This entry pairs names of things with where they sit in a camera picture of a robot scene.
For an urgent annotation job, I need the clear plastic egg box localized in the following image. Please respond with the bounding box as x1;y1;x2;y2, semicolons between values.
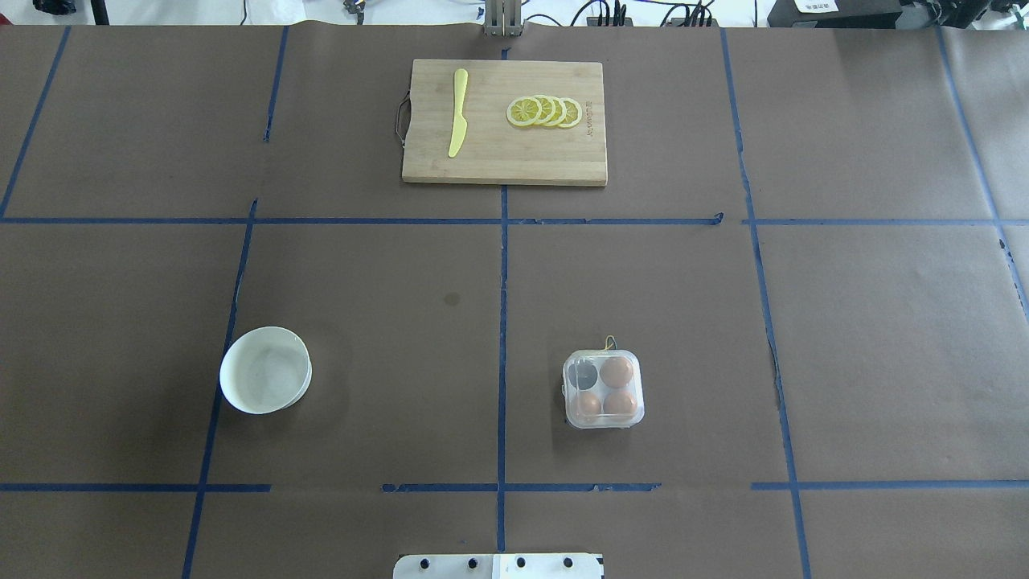
562;349;646;429

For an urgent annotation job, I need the brown egg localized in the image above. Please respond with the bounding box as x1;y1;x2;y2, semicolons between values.
603;391;639;421
573;391;603;424

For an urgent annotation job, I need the brown egg far slot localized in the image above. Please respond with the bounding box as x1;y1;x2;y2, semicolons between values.
599;355;636;388

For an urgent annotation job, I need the wooden cutting board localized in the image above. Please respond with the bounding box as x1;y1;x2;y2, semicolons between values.
402;59;608;187

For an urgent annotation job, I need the front lemon slice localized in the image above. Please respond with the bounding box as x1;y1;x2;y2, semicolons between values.
505;96;543;126

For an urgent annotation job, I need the lemon slice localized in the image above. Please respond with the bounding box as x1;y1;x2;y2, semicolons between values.
555;98;582;129
532;94;549;126
505;96;543;126
540;96;567;126

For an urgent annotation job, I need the yellow plastic knife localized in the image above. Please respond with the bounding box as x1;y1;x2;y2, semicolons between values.
448;68;469;158

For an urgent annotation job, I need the white ceramic bowl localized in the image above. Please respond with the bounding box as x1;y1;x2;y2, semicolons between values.
218;326;313;415

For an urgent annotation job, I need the black device on desk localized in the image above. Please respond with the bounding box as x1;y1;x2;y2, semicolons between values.
767;1;903;29

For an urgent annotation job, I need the grey camera stand post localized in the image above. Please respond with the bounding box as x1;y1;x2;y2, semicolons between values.
484;0;524;37

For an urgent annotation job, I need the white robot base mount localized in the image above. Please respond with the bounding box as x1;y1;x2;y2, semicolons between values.
392;552;605;578

